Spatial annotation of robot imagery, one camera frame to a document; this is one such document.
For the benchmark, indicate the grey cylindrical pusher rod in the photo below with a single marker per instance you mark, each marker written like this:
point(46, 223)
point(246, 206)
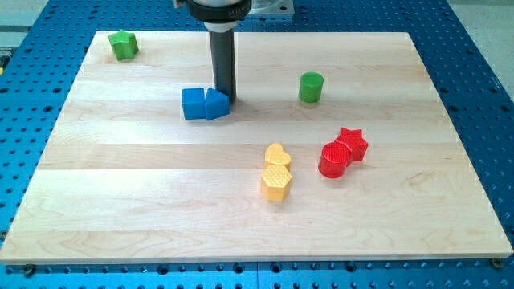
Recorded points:
point(222, 49)

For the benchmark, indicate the yellow hexagon block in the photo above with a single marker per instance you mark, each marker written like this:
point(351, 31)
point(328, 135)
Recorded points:
point(275, 182)

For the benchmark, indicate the light wooden board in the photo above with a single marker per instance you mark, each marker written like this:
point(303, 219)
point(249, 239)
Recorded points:
point(125, 178)

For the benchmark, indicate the silver robot mounting plate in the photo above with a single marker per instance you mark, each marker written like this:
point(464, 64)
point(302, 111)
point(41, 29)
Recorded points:
point(272, 7)

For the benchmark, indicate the blue triangle block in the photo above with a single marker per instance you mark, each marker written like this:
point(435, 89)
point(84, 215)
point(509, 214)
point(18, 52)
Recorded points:
point(217, 104)

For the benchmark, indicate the blue cube block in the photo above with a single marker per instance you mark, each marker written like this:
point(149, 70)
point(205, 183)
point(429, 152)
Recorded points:
point(193, 103)

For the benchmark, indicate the green star block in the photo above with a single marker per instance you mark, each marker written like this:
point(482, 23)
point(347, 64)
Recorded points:
point(124, 44)

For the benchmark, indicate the green cylinder block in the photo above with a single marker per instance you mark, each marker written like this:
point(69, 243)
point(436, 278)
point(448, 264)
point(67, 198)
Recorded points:
point(311, 84)

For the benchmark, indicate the yellow heart block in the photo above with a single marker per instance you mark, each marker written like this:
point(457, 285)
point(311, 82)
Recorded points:
point(275, 155)

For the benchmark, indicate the red cylinder block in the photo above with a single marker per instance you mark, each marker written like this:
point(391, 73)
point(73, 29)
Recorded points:
point(334, 159)

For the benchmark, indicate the red star block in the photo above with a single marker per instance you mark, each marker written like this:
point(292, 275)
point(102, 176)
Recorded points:
point(353, 139)

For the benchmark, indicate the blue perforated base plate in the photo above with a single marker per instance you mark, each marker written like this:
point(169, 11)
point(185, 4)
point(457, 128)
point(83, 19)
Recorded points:
point(466, 46)

